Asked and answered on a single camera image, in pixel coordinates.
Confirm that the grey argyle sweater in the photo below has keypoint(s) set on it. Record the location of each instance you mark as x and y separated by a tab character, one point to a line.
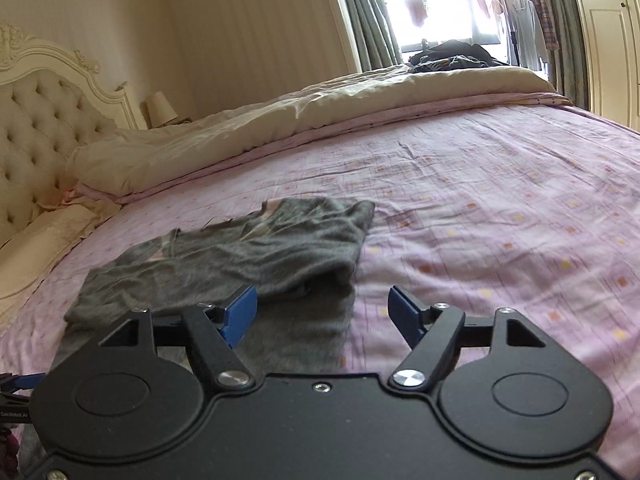
225	255

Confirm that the orange patterned cloth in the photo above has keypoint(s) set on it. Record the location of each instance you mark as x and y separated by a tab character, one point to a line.
70	195

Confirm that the cream duvet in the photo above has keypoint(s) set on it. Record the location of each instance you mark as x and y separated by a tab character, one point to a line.
350	95

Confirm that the cream wardrobe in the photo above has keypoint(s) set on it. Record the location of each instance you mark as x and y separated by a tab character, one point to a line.
612	45

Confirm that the pile of dark clothes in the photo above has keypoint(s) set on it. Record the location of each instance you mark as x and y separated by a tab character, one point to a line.
455	57

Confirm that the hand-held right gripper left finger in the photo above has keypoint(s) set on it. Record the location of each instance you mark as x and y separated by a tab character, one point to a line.
240	315

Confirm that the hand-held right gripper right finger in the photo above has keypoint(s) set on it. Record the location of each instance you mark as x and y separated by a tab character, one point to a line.
407	316

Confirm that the rack of hanging clothes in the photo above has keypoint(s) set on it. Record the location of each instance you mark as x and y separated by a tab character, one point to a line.
530	20

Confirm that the cream tufted headboard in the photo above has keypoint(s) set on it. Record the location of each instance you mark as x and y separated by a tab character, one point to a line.
35	125

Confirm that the grey-green curtain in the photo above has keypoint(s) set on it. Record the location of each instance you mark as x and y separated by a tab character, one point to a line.
367	15
565	35

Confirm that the pink patterned bedsheet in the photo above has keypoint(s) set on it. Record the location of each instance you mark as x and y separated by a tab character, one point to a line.
500	210

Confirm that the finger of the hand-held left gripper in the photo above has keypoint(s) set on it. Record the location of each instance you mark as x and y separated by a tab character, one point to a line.
15	397
30	381

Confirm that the bedside lamp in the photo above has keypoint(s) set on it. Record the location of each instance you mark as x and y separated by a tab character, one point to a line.
161	107

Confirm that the bright window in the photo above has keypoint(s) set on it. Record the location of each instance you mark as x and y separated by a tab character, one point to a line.
450	0

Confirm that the cream pillow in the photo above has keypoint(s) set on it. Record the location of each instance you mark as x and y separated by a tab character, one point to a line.
45	242

